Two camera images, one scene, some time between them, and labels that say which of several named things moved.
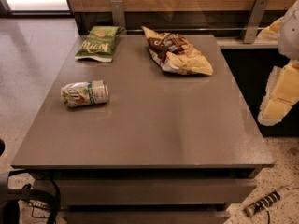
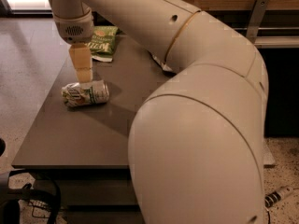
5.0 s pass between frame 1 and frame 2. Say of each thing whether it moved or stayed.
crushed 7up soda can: stayed
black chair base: stayed
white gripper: moved
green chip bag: stayed
